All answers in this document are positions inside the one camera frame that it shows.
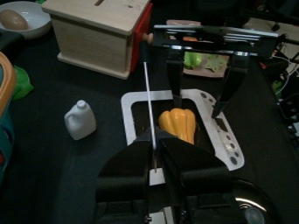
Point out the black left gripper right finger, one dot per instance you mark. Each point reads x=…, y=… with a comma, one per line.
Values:
x=198, y=180

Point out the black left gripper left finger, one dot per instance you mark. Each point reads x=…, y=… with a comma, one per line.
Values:
x=125, y=175

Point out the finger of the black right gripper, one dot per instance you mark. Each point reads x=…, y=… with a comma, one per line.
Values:
x=234, y=78
x=175, y=78

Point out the pink plate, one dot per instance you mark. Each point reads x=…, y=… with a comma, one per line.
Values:
x=198, y=73

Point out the light green toy lettuce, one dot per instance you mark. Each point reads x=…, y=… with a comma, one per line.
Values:
x=193, y=60

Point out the yellow toy bell pepper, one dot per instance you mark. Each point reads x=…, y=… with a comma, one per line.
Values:
x=179, y=122

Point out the black pan with shiny rim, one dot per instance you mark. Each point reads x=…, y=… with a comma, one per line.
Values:
x=249, y=204

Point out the black office chair base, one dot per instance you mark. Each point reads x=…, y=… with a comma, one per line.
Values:
x=277, y=26

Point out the small white toy jug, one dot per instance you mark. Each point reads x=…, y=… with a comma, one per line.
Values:
x=80, y=122

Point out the wooden box with red drawer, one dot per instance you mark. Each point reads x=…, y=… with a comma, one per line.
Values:
x=94, y=38

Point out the green plastic toy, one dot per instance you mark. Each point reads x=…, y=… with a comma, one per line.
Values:
x=23, y=84

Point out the white bowl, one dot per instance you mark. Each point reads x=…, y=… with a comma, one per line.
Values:
x=36, y=17

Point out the teal pot with orange rim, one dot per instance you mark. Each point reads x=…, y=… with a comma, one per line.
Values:
x=6, y=87

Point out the brown egg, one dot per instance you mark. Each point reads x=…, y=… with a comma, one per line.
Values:
x=14, y=20

